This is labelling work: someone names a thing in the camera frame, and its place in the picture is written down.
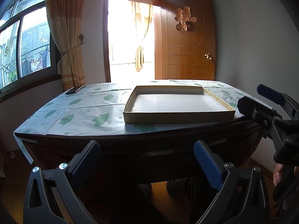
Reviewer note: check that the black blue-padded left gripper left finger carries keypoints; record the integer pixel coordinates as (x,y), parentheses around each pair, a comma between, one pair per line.
(75,183)

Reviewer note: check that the beige window curtain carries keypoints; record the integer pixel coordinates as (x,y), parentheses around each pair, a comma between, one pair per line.
(64,19)

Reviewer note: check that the black remote control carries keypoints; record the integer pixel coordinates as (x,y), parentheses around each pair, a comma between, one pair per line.
(74,89)

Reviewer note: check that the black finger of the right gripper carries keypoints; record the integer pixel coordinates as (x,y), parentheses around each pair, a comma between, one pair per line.
(268,118)

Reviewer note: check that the person's right hand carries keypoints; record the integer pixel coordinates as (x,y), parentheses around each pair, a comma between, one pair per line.
(278,174)

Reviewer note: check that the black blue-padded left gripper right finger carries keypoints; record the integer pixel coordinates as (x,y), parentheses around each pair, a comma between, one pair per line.
(241,196)

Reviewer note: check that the gold double-happiness door ornament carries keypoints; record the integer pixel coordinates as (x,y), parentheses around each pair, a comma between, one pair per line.
(183,18)

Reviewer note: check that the brass door knob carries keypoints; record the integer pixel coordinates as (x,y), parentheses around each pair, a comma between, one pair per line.
(208,56)

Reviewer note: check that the dark-framed window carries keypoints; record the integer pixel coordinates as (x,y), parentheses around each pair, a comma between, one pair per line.
(29,56)

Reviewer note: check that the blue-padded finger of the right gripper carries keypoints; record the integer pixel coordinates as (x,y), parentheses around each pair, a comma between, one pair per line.
(289,105)

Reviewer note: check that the curtain tieback wall hook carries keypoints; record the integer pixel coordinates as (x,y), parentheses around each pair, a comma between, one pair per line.
(81,37)

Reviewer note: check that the yellow balcony curtain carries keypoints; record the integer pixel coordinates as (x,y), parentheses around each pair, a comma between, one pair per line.
(143,15)

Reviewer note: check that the wooden door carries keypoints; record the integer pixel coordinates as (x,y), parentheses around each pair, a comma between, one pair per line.
(181,54)

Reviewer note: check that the shallow beige cardboard box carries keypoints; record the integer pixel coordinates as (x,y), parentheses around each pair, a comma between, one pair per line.
(175,104)

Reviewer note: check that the white green-cloud tablecloth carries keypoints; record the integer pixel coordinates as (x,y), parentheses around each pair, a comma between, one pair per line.
(96,113)

